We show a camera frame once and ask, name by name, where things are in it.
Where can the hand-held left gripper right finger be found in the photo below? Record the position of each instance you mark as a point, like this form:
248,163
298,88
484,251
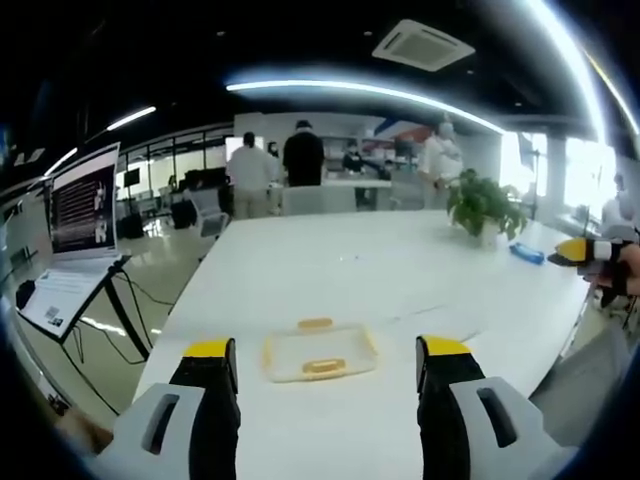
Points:
450,400

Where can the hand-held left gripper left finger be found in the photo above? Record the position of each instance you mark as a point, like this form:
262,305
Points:
200,400

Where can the blue flat object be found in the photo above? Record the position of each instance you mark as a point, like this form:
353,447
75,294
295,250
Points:
526,251

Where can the potted green plant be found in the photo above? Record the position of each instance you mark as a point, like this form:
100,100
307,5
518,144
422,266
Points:
484,206

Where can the black laptop stand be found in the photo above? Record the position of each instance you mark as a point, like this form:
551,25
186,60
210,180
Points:
107,320

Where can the clear plastic container yellow clips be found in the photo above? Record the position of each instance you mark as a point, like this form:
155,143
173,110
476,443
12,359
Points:
320,352

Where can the white office chair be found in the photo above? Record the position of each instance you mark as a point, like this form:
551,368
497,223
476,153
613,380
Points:
210,210

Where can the open laptop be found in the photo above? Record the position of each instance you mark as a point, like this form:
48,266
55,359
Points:
75,240

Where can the ceiling air conditioner vent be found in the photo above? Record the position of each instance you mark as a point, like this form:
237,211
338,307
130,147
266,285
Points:
423,46

